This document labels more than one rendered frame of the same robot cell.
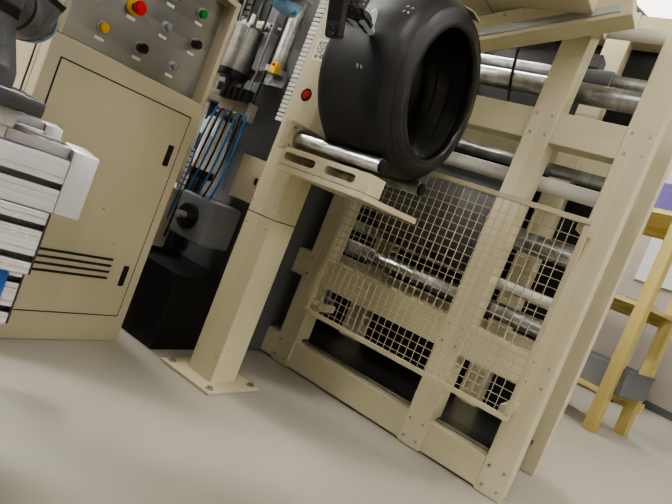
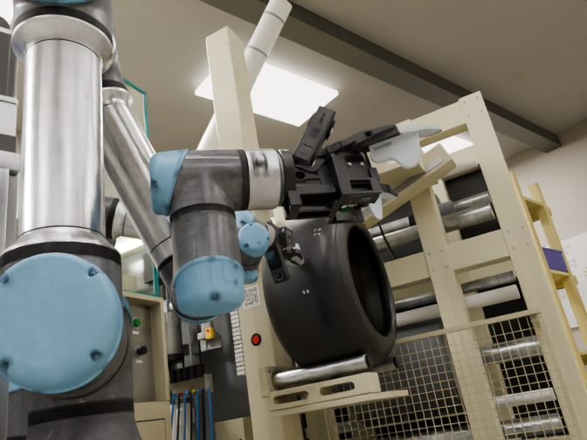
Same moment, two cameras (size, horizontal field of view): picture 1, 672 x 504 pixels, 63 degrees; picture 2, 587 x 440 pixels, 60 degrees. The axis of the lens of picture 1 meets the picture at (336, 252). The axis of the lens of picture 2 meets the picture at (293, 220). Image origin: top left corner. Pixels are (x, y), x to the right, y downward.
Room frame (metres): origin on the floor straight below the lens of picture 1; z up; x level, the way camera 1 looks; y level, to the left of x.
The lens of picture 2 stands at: (0.03, 0.35, 0.76)
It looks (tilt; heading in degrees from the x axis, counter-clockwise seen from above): 21 degrees up; 352
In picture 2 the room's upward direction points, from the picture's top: 10 degrees counter-clockwise
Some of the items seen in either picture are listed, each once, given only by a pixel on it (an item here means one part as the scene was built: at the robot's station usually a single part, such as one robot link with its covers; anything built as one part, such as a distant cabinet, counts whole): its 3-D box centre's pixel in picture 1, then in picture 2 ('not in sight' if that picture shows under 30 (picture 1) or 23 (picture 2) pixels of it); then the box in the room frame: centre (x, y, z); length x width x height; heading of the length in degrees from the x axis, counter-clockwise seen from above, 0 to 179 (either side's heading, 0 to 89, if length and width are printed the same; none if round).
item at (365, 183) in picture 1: (329, 171); (322, 392); (1.74, 0.11, 0.83); 0.36 x 0.09 x 0.06; 57
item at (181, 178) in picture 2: not in sight; (198, 184); (0.59, 0.38, 1.04); 0.11 x 0.08 x 0.09; 99
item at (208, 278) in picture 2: not in sight; (206, 266); (0.60, 0.38, 0.94); 0.11 x 0.08 x 0.11; 9
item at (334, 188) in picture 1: (348, 193); (341, 402); (1.86, 0.03, 0.80); 0.37 x 0.36 x 0.02; 147
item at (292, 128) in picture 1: (319, 151); (292, 381); (1.95, 0.18, 0.90); 0.40 x 0.03 x 0.10; 147
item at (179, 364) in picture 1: (211, 373); not in sight; (1.98, 0.26, 0.01); 0.27 x 0.27 x 0.02; 57
